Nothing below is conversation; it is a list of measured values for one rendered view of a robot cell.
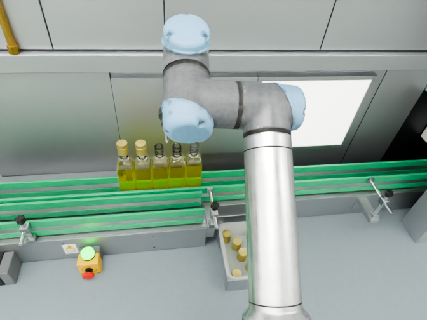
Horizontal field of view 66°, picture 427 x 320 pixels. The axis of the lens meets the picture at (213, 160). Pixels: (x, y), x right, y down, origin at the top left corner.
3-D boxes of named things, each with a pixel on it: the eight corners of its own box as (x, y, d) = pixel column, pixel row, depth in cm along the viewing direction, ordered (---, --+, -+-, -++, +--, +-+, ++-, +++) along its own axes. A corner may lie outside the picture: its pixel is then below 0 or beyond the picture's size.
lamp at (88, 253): (96, 248, 115) (94, 244, 112) (94, 260, 111) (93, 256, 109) (82, 249, 114) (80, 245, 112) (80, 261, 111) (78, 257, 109)
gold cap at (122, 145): (115, 151, 107) (114, 141, 104) (125, 147, 109) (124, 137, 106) (121, 157, 106) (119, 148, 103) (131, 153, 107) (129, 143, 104)
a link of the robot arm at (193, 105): (242, 122, 46) (236, 61, 51) (161, 119, 45) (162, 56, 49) (230, 148, 53) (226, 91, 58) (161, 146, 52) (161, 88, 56)
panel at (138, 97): (340, 142, 141) (373, 71, 117) (343, 147, 139) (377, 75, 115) (123, 152, 127) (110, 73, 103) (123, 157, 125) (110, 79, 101)
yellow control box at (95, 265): (103, 255, 121) (100, 245, 116) (101, 275, 116) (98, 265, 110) (83, 257, 120) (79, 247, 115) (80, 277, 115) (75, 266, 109)
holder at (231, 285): (254, 221, 137) (257, 210, 131) (272, 286, 118) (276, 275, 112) (213, 225, 134) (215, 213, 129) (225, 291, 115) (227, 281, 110)
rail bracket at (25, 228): (40, 237, 110) (27, 213, 101) (35, 257, 105) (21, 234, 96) (27, 238, 110) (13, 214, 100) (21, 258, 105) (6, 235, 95)
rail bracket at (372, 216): (358, 205, 143) (381, 169, 127) (377, 239, 131) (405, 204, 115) (348, 206, 142) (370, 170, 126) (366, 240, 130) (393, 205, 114)
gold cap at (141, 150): (133, 153, 107) (132, 144, 104) (140, 147, 110) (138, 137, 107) (143, 157, 106) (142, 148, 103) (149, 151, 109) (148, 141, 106)
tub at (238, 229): (258, 232, 133) (262, 219, 127) (273, 286, 117) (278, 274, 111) (215, 235, 130) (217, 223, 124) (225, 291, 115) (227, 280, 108)
